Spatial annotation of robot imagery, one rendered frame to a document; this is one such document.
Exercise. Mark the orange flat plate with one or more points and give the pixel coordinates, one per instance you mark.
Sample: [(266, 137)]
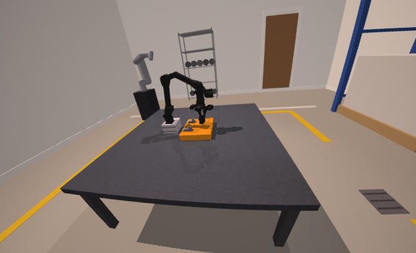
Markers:
[(195, 131)]

